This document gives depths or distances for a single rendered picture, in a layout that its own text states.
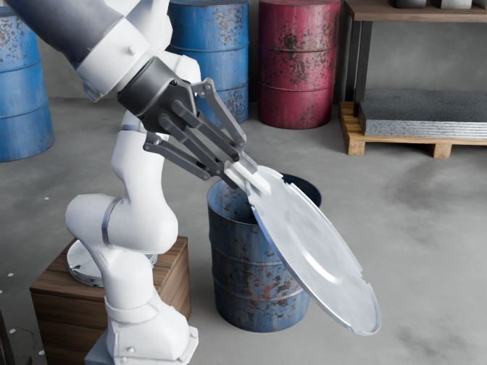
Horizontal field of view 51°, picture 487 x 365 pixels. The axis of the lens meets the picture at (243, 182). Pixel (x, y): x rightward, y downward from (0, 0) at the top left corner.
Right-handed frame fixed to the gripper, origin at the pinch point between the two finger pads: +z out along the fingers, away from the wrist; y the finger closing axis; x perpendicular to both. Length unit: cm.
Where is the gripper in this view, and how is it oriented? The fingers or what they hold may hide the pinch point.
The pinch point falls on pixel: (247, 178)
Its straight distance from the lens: 70.2
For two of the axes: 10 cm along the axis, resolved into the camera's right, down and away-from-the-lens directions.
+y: 7.1, -6.3, -3.2
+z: 7.0, 6.4, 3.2
